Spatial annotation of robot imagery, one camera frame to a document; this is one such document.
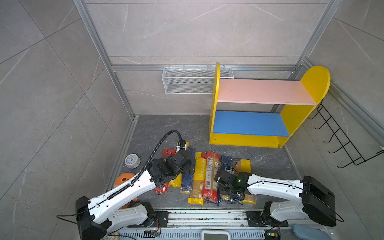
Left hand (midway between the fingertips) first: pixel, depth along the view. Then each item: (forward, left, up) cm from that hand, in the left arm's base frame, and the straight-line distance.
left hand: (186, 158), depth 74 cm
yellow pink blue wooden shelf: (+49, -63, -18) cm, 82 cm away
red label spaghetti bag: (-12, -12, -13) cm, 22 cm away
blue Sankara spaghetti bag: (+5, -24, -14) cm, 28 cm away
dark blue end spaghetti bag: (-17, -25, -16) cm, 34 cm away
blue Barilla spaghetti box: (-6, 0, -13) cm, 14 cm away
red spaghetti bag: (-9, +13, -18) cm, 24 cm away
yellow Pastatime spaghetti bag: (-14, -5, -15) cm, 21 cm away
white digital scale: (-31, -13, -15) cm, 37 cm away
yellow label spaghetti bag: (-6, +6, -18) cm, 20 cm away
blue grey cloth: (-32, -56, -17) cm, 67 cm away
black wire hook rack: (-4, -73, +11) cm, 74 cm away
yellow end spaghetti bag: (+1, -36, -18) cm, 40 cm away
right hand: (-10, -19, -19) cm, 29 cm away
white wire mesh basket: (+54, 0, +10) cm, 55 cm away
